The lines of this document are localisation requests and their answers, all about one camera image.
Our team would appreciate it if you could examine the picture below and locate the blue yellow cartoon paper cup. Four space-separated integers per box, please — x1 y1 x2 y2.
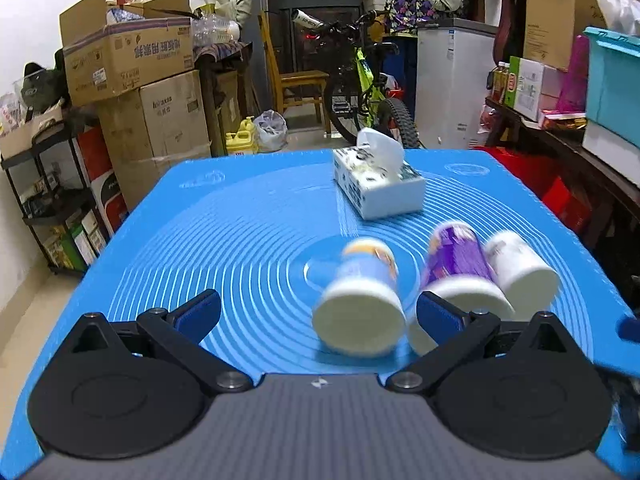
311 237 407 358

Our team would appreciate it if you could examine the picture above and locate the white paper cup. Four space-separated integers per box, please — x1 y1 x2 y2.
484 231 560 321

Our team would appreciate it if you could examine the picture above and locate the purple paper cup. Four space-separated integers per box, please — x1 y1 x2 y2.
408 220 514 356

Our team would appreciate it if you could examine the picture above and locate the dark wooden side table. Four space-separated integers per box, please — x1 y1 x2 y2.
485 98 639 288

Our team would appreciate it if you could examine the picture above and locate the blue silicone baking mat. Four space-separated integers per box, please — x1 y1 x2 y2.
1 151 639 479

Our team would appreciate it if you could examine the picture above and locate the red gift bag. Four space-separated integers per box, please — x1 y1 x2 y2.
476 146 592 234

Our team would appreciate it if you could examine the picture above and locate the black metal shelf rack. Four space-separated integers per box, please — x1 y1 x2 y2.
1 120 111 278

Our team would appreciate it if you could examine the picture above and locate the teal plastic storage bin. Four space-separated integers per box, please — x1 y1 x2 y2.
584 26 640 146

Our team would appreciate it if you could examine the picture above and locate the white tissue box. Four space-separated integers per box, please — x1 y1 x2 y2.
333 127 426 220

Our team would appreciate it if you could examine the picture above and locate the lower cardboard box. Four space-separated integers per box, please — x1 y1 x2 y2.
96 70 212 210

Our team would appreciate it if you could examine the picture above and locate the green white product box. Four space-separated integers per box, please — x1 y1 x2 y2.
503 56 544 122

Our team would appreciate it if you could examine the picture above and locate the yellow oil jug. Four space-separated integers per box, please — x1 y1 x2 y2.
226 117 259 155

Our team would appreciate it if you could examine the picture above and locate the white chest freezer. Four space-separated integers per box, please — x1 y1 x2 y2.
414 18 497 150

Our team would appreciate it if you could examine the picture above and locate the tall brown cardboard box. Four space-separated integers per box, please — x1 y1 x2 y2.
523 0 606 70

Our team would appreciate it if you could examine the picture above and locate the green black bicycle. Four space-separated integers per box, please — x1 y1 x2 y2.
292 9 421 148

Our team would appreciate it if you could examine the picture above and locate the wooden chair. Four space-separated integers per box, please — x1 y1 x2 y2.
257 11 331 136

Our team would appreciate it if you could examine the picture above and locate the top open cardboard box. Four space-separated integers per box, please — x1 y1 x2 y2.
60 0 194 106

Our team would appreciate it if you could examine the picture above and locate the purple patterned bag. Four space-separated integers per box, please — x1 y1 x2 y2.
385 0 436 34

